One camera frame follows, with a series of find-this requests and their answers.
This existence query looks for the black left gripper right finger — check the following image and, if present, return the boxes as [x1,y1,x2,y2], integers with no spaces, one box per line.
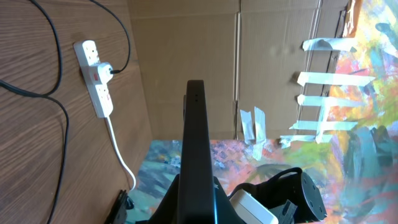
[213,177,245,224]

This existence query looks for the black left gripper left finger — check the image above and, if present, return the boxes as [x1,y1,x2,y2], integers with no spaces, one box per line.
[147,174,180,224]

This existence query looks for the blue Samsung smartphone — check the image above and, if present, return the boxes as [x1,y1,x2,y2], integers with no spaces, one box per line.
[177,80,217,223]

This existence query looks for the black charging cable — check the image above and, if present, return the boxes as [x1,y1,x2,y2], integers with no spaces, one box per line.
[0,0,132,224]

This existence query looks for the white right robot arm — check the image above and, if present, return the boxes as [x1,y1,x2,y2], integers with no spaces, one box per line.
[228,167,328,223]

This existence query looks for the white charger plug adapter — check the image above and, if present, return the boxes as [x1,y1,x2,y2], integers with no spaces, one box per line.
[88,62,113,85]

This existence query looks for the colourful painted floor mat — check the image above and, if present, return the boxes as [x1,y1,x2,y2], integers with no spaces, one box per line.
[127,0,397,223]

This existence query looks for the white power strip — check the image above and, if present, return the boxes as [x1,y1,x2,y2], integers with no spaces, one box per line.
[73,40,113,118]

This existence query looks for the white tape strips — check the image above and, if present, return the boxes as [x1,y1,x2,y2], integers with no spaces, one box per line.
[239,56,373,159]

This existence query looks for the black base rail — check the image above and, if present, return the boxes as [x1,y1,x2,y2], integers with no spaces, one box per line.
[104,190,134,224]

